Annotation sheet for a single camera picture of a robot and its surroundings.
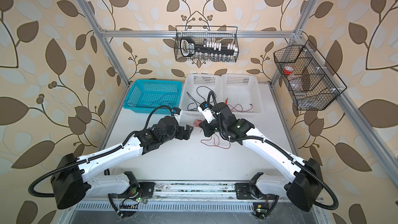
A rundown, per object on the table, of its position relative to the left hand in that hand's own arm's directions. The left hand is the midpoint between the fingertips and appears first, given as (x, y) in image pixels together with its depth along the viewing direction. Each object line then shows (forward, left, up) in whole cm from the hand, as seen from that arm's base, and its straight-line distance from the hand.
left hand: (188, 125), depth 79 cm
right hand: (-2, -7, +4) cm, 8 cm away
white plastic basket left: (+43, +3, -12) cm, 45 cm away
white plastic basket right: (+38, -36, -17) cm, 55 cm away
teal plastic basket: (+34, +37, -17) cm, 53 cm away
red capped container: (+25, -52, +17) cm, 60 cm away
